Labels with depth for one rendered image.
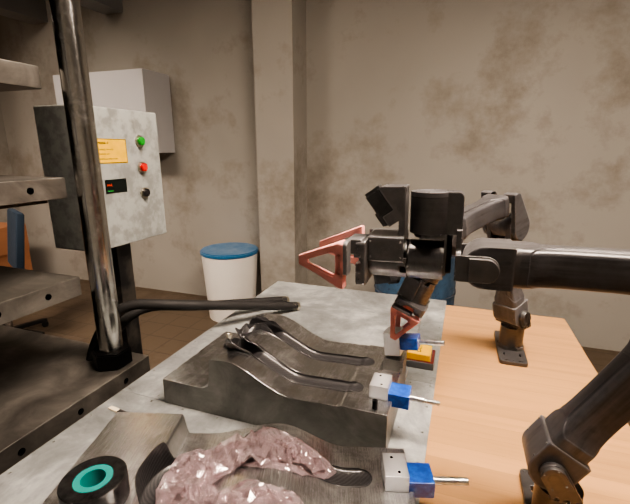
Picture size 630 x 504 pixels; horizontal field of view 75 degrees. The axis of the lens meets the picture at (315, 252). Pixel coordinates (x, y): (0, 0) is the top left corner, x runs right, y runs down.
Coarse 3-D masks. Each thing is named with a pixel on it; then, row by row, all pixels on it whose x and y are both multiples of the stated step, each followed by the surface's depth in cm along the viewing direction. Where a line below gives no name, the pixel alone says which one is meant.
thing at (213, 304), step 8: (200, 304) 122; (208, 304) 123; (216, 304) 125; (224, 304) 126; (232, 304) 128; (240, 304) 130; (248, 304) 132; (256, 304) 133; (264, 304) 135; (272, 304) 137; (280, 304) 139; (288, 304) 141; (296, 304) 143
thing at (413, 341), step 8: (400, 328) 95; (384, 336) 93; (408, 336) 93; (416, 336) 92; (384, 344) 93; (392, 344) 93; (400, 344) 92; (408, 344) 92; (416, 344) 91; (424, 344) 92; (432, 344) 91; (440, 344) 90; (392, 352) 93; (400, 352) 93
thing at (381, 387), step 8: (376, 376) 81; (384, 376) 81; (376, 384) 78; (384, 384) 78; (392, 384) 81; (400, 384) 81; (376, 392) 78; (384, 392) 77; (392, 392) 78; (400, 392) 78; (408, 392) 78; (384, 400) 78; (392, 400) 78; (400, 400) 77; (408, 400) 77; (416, 400) 78; (424, 400) 77; (432, 400) 77; (400, 408) 78; (408, 408) 77
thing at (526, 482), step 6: (522, 468) 72; (522, 474) 71; (528, 474) 71; (522, 480) 69; (528, 480) 69; (522, 486) 68; (528, 486) 68; (534, 486) 62; (522, 492) 68; (528, 492) 67; (534, 492) 62; (540, 492) 60; (546, 492) 59; (582, 492) 59; (528, 498) 66; (534, 498) 62; (540, 498) 60; (546, 498) 59; (582, 498) 58
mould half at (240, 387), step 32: (288, 320) 105; (224, 352) 87; (288, 352) 93; (352, 352) 97; (384, 352) 96; (192, 384) 88; (224, 384) 85; (256, 384) 82; (288, 384) 84; (224, 416) 87; (256, 416) 84; (288, 416) 81; (320, 416) 78; (352, 416) 76; (384, 416) 74
